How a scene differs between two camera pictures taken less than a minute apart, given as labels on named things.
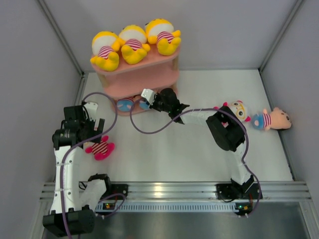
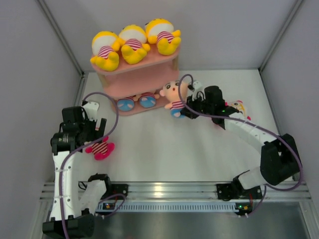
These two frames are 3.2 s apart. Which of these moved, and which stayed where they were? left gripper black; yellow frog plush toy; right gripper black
Moved: right gripper black
Stayed: left gripper black; yellow frog plush toy
